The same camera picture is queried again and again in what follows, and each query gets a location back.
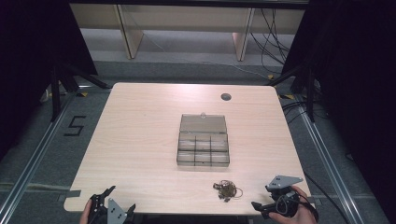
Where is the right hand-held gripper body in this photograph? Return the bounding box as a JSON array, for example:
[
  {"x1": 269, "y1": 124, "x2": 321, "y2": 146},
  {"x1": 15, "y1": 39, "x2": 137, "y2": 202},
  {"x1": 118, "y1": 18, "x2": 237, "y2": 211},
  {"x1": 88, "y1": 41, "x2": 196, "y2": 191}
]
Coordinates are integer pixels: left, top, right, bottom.
[{"x1": 264, "y1": 175, "x2": 304, "y2": 218}]

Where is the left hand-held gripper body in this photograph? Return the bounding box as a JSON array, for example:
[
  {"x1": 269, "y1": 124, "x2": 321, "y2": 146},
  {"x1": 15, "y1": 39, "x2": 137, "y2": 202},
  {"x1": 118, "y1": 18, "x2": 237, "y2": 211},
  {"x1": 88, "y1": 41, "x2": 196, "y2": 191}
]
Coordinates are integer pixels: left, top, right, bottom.
[{"x1": 88, "y1": 193, "x2": 129, "y2": 224}]

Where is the metal chain jewelry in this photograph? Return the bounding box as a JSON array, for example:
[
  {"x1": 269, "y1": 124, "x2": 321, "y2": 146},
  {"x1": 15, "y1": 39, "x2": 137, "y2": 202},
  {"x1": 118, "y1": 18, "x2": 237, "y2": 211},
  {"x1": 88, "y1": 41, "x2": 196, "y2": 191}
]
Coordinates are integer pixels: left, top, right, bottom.
[{"x1": 212, "y1": 179, "x2": 244, "y2": 203}]

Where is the clear plastic compartment box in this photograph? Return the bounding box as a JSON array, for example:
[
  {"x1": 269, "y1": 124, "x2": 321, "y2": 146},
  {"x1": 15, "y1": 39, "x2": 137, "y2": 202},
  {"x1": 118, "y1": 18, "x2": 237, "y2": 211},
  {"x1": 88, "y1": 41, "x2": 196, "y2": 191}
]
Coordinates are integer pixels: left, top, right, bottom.
[{"x1": 176, "y1": 112, "x2": 231, "y2": 168}]

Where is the person's right hand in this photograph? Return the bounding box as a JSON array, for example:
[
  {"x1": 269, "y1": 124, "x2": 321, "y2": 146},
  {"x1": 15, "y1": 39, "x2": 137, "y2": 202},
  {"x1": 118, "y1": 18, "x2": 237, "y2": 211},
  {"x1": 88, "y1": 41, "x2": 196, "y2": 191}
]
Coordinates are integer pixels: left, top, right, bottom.
[{"x1": 268, "y1": 185, "x2": 319, "y2": 224}]

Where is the person's left hand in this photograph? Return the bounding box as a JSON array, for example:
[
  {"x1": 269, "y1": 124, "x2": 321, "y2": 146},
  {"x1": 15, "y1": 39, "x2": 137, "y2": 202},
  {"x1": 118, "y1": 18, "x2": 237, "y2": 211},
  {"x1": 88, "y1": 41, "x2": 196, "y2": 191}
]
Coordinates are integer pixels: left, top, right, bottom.
[{"x1": 78, "y1": 199, "x2": 93, "y2": 224}]

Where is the grey tape strip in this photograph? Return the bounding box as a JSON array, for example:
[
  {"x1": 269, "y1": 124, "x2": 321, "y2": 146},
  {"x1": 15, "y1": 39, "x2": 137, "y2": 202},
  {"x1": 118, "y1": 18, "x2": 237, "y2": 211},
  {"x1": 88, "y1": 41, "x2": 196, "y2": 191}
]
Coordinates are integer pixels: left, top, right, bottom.
[{"x1": 57, "y1": 189, "x2": 82, "y2": 203}]

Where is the black metal stand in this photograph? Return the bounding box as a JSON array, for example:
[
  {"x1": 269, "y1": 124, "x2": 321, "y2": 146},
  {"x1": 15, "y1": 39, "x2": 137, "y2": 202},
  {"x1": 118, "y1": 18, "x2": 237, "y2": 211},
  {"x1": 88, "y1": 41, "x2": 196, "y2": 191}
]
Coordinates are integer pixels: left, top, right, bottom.
[
  {"x1": 49, "y1": 61, "x2": 110, "y2": 123},
  {"x1": 266, "y1": 63, "x2": 330, "y2": 123}
]

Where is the dark curtain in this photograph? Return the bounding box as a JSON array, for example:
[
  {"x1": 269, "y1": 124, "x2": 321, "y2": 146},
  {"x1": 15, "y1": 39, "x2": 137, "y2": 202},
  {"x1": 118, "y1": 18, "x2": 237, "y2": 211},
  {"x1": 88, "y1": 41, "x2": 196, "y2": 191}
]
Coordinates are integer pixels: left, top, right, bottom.
[
  {"x1": 0, "y1": 0, "x2": 99, "y2": 161},
  {"x1": 279, "y1": 0, "x2": 396, "y2": 223}
]

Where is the light wooden desk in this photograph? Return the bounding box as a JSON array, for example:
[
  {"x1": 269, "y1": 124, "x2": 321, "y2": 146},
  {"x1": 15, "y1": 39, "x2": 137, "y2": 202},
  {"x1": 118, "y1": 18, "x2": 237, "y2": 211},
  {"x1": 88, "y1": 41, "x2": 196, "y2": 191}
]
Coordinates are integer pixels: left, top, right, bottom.
[{"x1": 69, "y1": 3, "x2": 306, "y2": 62}]

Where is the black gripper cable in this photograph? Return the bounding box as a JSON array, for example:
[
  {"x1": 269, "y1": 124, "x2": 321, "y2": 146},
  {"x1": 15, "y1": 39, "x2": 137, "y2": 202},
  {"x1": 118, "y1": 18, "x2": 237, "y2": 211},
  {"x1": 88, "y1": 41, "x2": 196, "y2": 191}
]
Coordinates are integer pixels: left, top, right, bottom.
[{"x1": 302, "y1": 171, "x2": 351, "y2": 224}]

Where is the aluminium floor rail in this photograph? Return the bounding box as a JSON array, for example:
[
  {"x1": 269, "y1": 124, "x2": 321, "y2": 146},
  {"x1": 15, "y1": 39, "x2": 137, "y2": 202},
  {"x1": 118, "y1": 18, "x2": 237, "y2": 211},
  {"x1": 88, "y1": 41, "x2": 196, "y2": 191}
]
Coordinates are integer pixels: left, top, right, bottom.
[
  {"x1": 293, "y1": 95, "x2": 363, "y2": 224},
  {"x1": 0, "y1": 92, "x2": 78, "y2": 224}
]

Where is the bundle of black hanging cables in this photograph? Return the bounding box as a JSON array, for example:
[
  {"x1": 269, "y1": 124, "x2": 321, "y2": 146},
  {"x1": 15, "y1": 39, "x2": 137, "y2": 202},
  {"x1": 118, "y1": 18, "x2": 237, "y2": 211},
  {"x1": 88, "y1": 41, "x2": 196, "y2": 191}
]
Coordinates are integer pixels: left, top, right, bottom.
[{"x1": 249, "y1": 8, "x2": 296, "y2": 76}]

